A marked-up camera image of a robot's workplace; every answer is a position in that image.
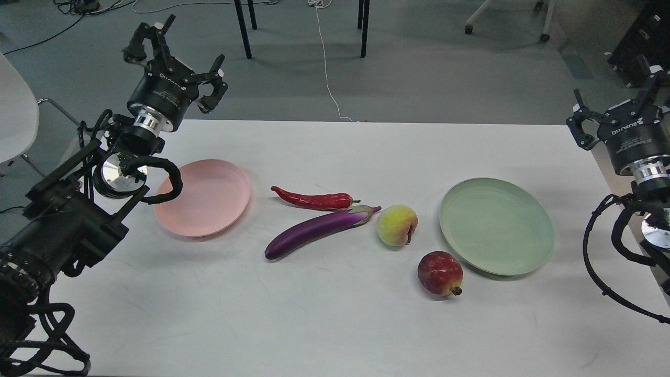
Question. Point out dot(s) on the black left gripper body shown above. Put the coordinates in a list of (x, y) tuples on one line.
[(161, 98)]

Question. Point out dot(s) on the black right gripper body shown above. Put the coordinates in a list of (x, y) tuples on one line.
[(635, 136)]

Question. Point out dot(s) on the red chili pepper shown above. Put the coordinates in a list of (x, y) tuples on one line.
[(336, 201)]

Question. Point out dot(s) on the purple eggplant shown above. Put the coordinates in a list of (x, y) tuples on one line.
[(319, 227)]

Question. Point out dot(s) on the red pomegranate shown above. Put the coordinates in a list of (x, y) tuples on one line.
[(440, 274)]

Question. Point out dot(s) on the yellow green peach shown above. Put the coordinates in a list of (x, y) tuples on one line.
[(396, 225)]

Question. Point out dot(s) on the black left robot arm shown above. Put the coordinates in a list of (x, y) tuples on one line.
[(76, 212)]

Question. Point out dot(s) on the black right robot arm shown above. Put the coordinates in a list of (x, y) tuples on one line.
[(640, 232)]

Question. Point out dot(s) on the black cabinet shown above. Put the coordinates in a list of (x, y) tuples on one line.
[(645, 44)]

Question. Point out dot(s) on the white rolling chair base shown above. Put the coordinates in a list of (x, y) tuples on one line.
[(538, 17)]

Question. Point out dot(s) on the pink plate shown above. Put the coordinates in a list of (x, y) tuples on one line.
[(215, 194)]

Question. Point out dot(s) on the white chair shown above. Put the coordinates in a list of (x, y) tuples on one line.
[(20, 116)]

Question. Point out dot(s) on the green plate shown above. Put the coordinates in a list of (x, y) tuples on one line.
[(497, 227)]

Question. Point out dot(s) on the black table legs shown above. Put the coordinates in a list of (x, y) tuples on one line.
[(362, 25)]

